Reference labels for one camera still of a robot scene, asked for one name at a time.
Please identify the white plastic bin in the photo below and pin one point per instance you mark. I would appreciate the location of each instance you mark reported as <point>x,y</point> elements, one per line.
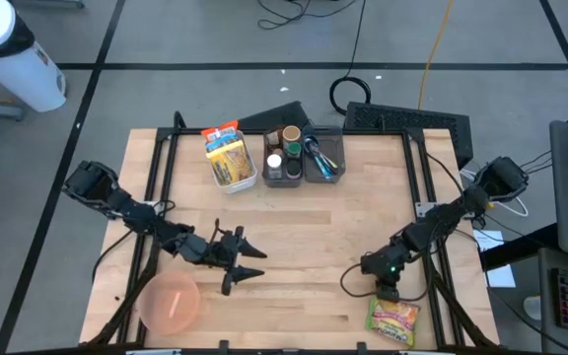
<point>250,180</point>

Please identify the pink translucent plastic bowl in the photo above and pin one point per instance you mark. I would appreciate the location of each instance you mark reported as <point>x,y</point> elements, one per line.
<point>168,302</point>

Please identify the black metal table frame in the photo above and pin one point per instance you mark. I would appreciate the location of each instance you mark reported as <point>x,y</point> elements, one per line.
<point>380,131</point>

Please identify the white trash can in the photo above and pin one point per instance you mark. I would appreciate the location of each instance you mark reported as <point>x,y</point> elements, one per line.
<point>18,74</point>

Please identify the black mesh computer case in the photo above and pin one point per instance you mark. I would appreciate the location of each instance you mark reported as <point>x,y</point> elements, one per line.
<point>412,120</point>

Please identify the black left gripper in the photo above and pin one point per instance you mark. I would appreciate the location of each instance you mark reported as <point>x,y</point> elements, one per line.
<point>215,254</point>

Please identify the orange ramen noodle packet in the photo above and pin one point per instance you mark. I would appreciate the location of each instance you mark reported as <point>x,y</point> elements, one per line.
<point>219,129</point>

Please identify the white computer mouse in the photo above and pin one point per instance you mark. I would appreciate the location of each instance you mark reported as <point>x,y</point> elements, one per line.
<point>533,308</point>

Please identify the brown snack bar packet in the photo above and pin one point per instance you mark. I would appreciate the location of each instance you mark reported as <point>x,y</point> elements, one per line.
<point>272,137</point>

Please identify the black wedge-shaped box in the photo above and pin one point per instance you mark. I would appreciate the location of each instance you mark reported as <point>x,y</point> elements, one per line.
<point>279,118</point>

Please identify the green-edged ramen noodle packet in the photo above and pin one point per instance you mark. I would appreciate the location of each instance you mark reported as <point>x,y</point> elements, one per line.
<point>392,321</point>

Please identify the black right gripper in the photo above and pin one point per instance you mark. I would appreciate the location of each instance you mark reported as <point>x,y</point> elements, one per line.
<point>385,263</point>

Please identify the large purple-lid spice jar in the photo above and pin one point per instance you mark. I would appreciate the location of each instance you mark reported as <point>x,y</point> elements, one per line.
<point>274,162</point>

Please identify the plain dark silver spoon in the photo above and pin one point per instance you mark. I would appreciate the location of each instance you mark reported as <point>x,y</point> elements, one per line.
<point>312,143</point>

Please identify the yellow ramen noodle packet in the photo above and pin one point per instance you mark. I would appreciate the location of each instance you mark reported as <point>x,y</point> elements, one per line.
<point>230,165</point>

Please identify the white paper sheet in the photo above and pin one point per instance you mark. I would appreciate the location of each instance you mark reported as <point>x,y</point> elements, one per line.
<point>503,277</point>

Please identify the translucent grey plastic bin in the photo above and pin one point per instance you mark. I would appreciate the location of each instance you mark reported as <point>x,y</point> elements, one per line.
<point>338,143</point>
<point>266,180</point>

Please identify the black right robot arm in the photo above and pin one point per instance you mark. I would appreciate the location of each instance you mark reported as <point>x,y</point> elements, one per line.
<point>437,227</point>

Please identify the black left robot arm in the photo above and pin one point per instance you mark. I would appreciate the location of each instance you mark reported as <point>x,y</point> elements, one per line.
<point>116,202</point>

